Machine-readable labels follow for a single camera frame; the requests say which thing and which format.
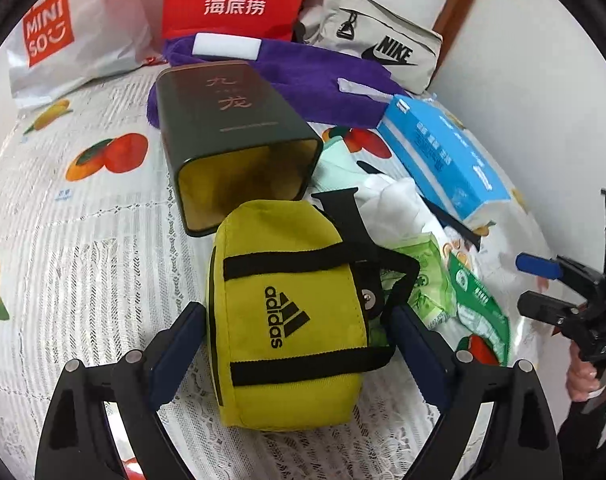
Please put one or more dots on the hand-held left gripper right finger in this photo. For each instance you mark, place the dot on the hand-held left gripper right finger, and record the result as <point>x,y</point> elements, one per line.
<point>423,355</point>

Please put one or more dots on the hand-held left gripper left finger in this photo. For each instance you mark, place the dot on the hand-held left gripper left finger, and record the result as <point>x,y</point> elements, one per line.
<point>175,355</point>

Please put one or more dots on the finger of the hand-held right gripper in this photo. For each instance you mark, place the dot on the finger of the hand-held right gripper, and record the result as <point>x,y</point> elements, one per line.
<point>538,265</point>
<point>548,310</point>

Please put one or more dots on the light green wipes packet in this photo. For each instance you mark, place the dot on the light green wipes packet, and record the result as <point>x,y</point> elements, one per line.
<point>430,280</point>

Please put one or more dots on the yellow mini duffel bag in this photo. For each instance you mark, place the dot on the yellow mini duffel bag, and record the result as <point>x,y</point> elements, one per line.
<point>263,360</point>

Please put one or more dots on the white glove with green cuff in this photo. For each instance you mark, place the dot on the white glove with green cuff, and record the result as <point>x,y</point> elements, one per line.
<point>388,205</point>

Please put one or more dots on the purple fabric storage tray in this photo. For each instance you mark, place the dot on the purple fabric storage tray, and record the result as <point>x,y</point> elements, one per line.
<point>308,80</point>

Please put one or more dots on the person's right forearm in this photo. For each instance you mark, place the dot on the person's right forearm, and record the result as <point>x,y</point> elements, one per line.
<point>593,445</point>

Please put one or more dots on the person's right hand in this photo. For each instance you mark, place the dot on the person's right hand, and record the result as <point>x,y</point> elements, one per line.
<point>582,380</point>

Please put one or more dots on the green and white wipes packet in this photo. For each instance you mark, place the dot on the green and white wipes packet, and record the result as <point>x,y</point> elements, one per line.
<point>483,305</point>

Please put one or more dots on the fruit printed bed sheet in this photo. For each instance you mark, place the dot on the fruit printed bed sheet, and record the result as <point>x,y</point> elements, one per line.
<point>83,260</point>

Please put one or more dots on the blue tissue pack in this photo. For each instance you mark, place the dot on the blue tissue pack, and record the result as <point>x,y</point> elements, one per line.
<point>433,155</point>

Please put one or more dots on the dark green tin box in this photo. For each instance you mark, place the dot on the dark green tin box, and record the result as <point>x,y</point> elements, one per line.
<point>223,110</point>

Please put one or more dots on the grey waist bag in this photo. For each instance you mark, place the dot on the grey waist bag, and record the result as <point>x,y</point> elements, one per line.
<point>378,35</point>

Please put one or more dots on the white plastic shopping bag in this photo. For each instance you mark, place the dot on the white plastic shopping bag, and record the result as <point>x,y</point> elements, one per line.
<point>83,15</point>

